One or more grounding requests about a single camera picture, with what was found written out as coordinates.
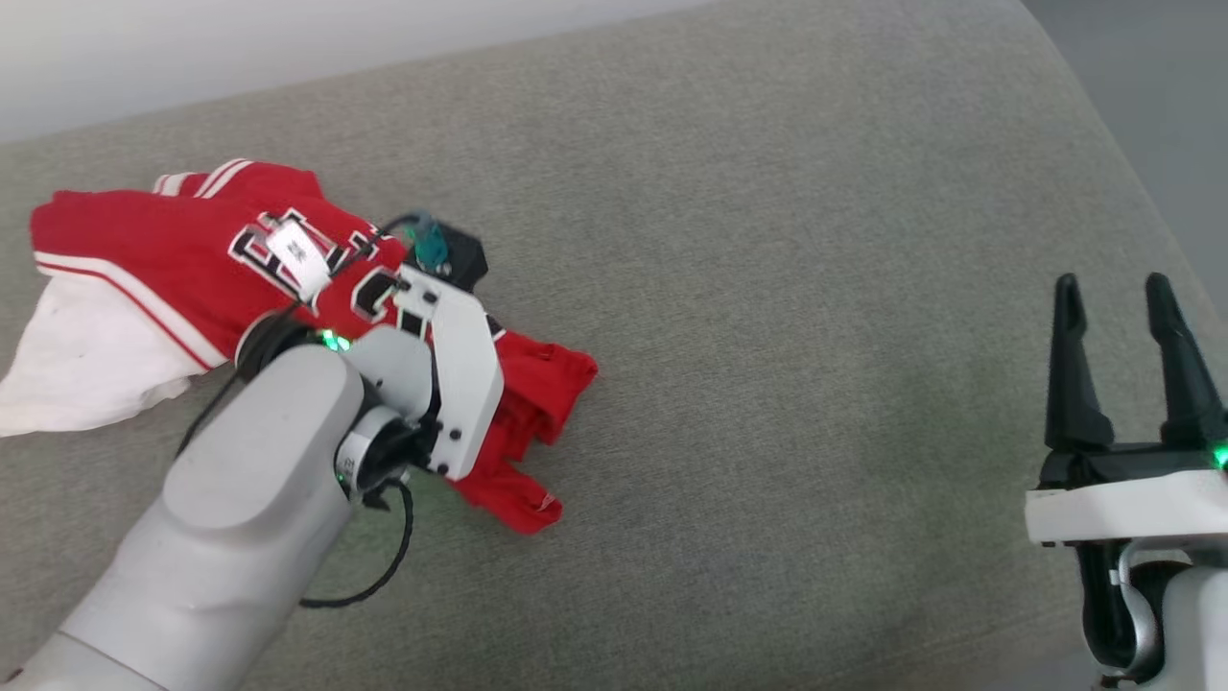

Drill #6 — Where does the thin black cable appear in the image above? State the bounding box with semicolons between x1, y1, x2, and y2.
299;478;415;609
177;309;300;458

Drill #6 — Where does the red basketball jersey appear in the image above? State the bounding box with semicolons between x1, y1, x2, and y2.
0;158;601;536

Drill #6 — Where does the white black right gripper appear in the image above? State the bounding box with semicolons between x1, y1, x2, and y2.
1025;273;1228;547

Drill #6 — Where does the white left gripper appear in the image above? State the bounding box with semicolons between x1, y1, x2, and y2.
345;269;506;482

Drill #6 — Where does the grey fabric sofa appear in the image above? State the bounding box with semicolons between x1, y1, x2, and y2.
0;0;1228;691

